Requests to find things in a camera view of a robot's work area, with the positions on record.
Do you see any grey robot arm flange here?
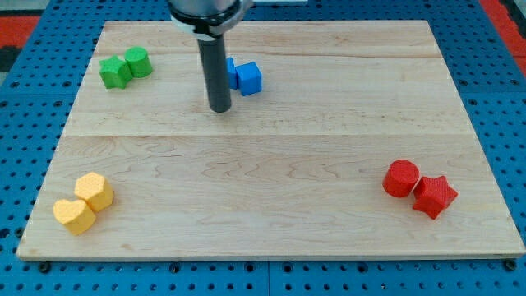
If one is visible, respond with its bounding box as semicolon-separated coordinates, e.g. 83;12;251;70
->
167;0;253;41

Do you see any blue triangle block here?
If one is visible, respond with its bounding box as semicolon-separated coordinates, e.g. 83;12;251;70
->
226;57;238;90

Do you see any red star block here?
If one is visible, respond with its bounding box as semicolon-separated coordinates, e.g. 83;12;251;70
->
413;176;459;220

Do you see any red cylinder block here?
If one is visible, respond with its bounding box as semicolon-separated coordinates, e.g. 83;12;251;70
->
382;160;420;198

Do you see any yellow heart block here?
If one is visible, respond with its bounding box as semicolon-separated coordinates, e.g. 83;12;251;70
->
53;199;96;236

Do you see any yellow hexagon block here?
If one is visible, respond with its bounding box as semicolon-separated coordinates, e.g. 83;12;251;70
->
74;172;114;212

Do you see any light wooden board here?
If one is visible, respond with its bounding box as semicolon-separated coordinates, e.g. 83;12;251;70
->
17;21;525;262

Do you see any green cylinder block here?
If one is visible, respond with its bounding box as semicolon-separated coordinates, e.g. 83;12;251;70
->
124;46;153;78

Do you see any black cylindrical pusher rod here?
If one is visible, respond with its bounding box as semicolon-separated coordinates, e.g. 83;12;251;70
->
198;35;232;113

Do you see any blue cube block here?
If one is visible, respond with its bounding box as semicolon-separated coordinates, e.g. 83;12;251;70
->
235;62;262;96

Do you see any green star block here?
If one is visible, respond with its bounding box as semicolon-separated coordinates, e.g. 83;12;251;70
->
99;55;133;89

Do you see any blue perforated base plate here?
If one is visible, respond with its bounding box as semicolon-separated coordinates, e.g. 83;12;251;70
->
1;0;525;295

